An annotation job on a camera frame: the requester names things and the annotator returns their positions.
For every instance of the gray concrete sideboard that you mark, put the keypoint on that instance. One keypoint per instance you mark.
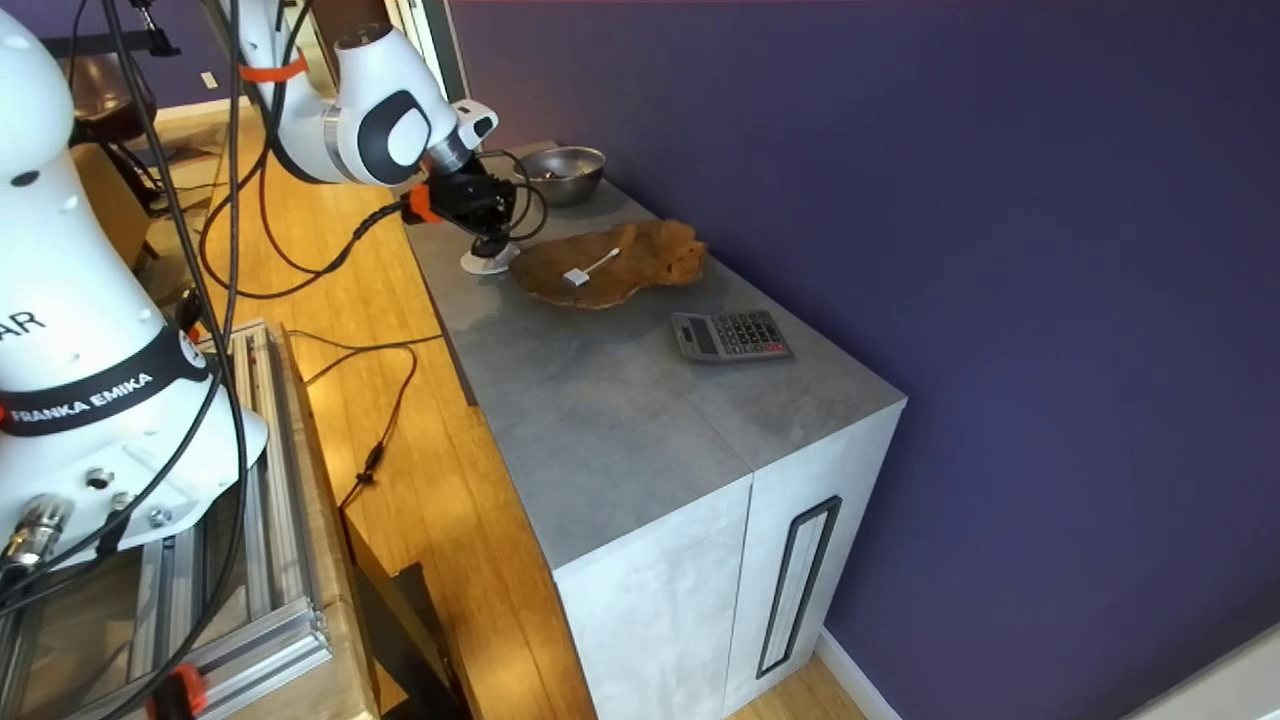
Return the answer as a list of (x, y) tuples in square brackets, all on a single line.
[(625, 443)]

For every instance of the round metal bowl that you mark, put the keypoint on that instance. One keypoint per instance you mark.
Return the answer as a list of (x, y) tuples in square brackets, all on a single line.
[(563, 168)]

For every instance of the orange clamp on frame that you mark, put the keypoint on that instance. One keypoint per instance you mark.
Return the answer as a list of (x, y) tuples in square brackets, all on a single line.
[(178, 691)]

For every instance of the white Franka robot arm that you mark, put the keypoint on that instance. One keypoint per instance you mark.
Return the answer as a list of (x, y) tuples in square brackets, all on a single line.
[(80, 292)]

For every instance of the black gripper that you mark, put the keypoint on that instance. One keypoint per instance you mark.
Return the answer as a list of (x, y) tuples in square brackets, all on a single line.
[(475, 200)]

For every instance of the brown wooden burl tray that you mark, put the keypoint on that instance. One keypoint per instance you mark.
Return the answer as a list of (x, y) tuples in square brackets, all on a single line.
[(643, 260)]

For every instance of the round white coaster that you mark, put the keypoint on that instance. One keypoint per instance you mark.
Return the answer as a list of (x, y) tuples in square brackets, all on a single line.
[(481, 271)]

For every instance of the white baseboard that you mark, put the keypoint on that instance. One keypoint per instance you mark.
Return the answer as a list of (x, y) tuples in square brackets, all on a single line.
[(853, 673)]

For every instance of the gray calculator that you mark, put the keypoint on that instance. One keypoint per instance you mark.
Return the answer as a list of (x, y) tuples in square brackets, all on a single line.
[(728, 338)]

